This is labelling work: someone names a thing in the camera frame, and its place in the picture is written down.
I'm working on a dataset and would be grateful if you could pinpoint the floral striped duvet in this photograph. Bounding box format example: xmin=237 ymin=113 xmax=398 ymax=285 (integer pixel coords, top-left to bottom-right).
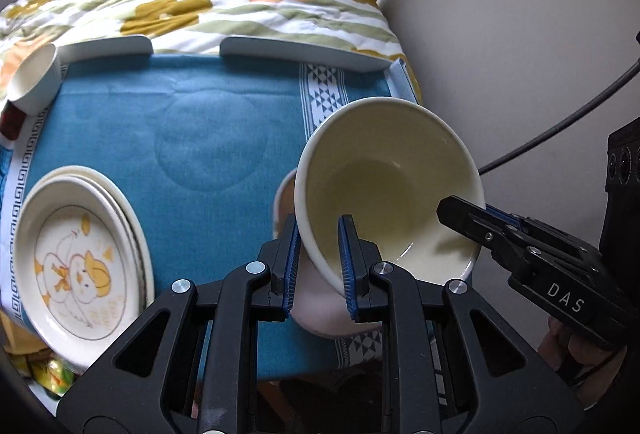
xmin=1 ymin=0 xmax=406 ymax=84

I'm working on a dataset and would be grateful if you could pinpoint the black cable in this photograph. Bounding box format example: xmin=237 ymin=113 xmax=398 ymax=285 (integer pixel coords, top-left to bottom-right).
xmin=476 ymin=60 xmax=640 ymax=177

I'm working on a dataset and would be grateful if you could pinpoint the white tray table rim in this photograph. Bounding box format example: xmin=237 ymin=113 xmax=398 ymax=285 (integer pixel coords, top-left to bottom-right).
xmin=58 ymin=35 xmax=421 ymax=103

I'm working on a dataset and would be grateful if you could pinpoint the person's right hand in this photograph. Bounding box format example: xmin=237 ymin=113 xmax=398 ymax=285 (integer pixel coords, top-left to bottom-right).
xmin=538 ymin=317 xmax=628 ymax=409

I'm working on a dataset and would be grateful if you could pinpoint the cream plate with duck print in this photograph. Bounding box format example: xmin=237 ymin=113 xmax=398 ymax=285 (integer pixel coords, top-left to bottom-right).
xmin=46 ymin=164 xmax=156 ymax=308

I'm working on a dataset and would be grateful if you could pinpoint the small cream bowl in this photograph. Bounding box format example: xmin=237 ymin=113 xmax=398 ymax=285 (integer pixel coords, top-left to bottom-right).
xmin=6 ymin=43 xmax=62 ymax=116

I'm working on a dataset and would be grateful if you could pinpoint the pink wavy-rim bowl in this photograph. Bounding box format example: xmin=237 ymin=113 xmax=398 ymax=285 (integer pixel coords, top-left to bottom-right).
xmin=272 ymin=170 xmax=382 ymax=339

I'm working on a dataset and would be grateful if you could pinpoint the cream deep bowl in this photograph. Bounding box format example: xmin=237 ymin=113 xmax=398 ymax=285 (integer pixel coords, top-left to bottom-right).
xmin=294 ymin=96 xmax=485 ymax=293

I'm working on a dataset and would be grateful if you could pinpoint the yellow duck pattern plate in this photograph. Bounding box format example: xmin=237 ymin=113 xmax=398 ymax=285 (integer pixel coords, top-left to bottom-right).
xmin=13 ymin=175 xmax=145 ymax=372

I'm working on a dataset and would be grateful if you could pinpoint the blue patterned tablecloth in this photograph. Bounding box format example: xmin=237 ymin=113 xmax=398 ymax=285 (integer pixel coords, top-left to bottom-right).
xmin=0 ymin=53 xmax=426 ymax=382

